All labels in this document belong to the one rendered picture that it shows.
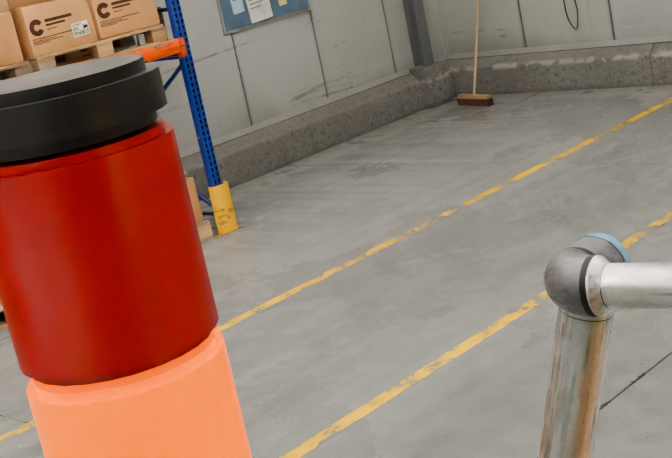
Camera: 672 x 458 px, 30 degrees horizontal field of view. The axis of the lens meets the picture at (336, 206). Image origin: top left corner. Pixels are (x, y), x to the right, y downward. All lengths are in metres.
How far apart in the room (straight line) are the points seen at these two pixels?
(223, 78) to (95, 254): 11.75
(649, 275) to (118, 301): 2.06
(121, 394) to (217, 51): 11.72
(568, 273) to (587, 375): 0.30
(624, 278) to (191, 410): 2.06
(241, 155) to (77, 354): 11.67
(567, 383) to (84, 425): 2.32
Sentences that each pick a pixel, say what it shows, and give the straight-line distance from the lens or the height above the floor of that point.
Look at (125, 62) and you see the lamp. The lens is 0.29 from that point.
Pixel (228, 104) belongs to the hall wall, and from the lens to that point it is 12.06.
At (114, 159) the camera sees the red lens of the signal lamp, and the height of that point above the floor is 2.32.
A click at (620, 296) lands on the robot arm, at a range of 2.34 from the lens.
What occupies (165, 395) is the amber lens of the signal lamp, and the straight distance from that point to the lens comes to 0.30.
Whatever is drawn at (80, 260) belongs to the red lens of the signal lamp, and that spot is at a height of 2.30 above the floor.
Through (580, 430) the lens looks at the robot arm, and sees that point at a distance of 2.65.
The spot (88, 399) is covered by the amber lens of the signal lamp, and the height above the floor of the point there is 2.27.
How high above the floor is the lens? 2.37
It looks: 13 degrees down
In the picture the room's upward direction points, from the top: 12 degrees counter-clockwise
